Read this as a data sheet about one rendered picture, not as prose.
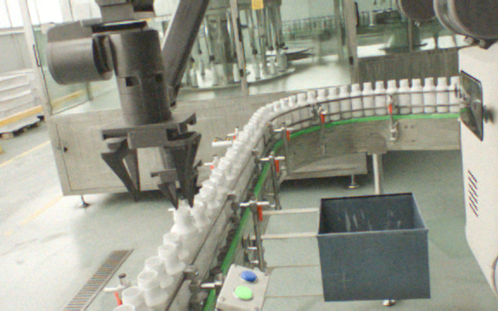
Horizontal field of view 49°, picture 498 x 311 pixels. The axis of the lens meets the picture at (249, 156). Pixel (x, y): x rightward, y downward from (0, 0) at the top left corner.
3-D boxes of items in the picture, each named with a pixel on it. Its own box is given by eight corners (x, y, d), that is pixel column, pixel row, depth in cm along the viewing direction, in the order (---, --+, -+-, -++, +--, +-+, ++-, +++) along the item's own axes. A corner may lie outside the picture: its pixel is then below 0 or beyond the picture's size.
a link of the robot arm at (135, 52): (146, 20, 59) (162, 18, 64) (87, 28, 60) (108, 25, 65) (157, 84, 60) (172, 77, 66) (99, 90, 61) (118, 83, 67)
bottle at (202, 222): (216, 271, 132) (206, 208, 128) (192, 273, 133) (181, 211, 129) (219, 260, 138) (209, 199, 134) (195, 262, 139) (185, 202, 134)
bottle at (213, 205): (209, 253, 143) (200, 194, 138) (201, 246, 148) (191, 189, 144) (230, 246, 145) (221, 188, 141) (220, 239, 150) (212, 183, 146)
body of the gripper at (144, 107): (184, 138, 61) (174, 72, 59) (99, 145, 63) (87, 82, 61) (198, 125, 67) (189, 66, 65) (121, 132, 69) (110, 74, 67)
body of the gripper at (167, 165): (159, 171, 121) (152, 139, 119) (203, 166, 119) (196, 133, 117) (150, 180, 115) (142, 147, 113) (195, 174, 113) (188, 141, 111)
